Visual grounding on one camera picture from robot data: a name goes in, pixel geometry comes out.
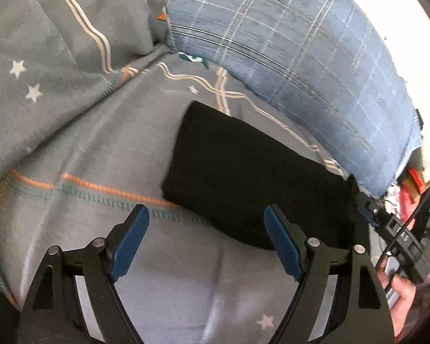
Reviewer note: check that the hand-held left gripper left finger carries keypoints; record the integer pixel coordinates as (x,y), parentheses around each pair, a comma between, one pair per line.
(129,242)

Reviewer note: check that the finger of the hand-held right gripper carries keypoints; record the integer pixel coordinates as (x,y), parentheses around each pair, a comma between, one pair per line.
(368,210)

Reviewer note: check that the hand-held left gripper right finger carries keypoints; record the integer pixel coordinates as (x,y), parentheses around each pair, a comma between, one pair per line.
(283,245)

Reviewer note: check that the black pants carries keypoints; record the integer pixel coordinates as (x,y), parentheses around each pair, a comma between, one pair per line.
(236,172)

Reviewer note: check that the person's right hand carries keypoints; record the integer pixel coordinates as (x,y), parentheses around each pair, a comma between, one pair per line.
(403,294)

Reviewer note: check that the red object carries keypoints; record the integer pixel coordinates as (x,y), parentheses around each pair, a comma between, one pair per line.
(412,182)

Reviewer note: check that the grey star-print bedsheet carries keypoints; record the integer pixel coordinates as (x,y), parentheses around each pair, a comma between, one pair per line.
(93,157)

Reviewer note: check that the blue plaid pillow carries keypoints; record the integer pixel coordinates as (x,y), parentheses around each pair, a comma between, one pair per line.
(290,50)

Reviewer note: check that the grey star-print pillow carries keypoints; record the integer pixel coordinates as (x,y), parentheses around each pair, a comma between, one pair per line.
(57,43)

